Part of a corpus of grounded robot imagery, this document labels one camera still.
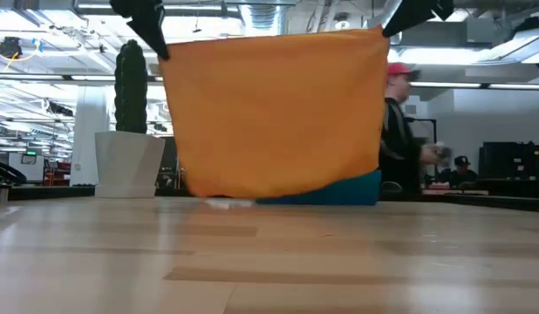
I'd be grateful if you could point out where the black background rig frame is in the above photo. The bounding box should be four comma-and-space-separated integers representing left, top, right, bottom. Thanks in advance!
406, 116, 439, 145

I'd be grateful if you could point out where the white pillar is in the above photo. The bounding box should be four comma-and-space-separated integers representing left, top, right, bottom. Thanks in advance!
70, 85, 111, 187

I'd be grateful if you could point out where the black aluminium table frame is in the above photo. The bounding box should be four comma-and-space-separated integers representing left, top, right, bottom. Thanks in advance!
0, 185, 539, 214

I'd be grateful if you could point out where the green cactus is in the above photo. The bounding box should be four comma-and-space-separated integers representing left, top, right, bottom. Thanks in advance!
114, 38, 149, 135

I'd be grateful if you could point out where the person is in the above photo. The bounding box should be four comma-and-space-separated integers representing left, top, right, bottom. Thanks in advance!
378, 62, 453, 196
441, 155, 480, 188

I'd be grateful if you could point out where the teal plastic bin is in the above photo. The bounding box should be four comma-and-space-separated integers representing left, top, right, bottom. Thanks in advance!
255, 169, 383, 206

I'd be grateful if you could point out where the long ceiling light strip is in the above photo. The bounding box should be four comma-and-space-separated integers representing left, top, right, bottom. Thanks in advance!
0, 73, 165, 83
408, 81, 539, 91

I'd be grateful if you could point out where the black background cabinet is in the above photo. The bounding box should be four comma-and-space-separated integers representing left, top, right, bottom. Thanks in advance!
478, 140, 539, 180

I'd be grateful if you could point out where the ribbed silver ventilation duct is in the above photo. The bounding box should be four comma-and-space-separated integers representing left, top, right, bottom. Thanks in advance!
241, 3, 284, 37

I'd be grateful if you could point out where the black round ceiling fixture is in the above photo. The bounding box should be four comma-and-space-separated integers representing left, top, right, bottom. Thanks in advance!
0, 37, 23, 60

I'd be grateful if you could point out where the black curved hose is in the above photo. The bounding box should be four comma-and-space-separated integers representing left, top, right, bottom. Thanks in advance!
0, 159, 29, 185

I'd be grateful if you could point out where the white hexagonal plant pot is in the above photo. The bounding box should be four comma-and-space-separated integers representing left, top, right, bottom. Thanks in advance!
93, 130, 167, 200

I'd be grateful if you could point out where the orange microfiber towel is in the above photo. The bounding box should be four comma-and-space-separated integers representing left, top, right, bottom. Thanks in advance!
158, 25, 391, 210

